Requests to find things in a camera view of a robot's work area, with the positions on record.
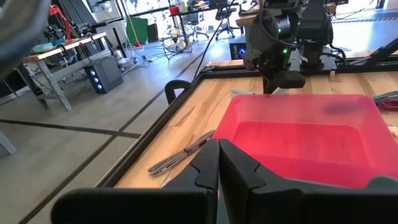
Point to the black office chair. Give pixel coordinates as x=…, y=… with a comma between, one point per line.
x=224, y=15

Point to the grey blurred foreground object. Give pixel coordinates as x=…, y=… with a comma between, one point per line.
x=18, y=28

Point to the wooden top workbench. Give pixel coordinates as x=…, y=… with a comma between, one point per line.
x=62, y=48

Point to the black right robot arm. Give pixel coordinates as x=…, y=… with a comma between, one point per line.
x=314, y=28

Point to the grey computer tower blue lights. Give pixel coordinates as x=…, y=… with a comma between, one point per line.
x=105, y=73

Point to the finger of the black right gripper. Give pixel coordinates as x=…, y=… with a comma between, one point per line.
x=267, y=82
x=289, y=79

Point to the red translucent plastic bin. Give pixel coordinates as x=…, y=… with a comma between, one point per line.
x=295, y=146

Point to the black aluminium table frame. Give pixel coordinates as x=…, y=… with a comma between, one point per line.
x=154, y=130

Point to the black office desk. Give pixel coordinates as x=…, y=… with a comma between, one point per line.
x=199, y=13

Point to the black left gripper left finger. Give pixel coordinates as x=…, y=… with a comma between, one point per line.
x=155, y=208

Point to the black computer with blue light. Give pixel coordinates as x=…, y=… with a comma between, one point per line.
x=237, y=51

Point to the green board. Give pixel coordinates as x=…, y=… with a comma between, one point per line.
x=136, y=29

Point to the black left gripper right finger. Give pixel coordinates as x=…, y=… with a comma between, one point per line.
x=280, y=205

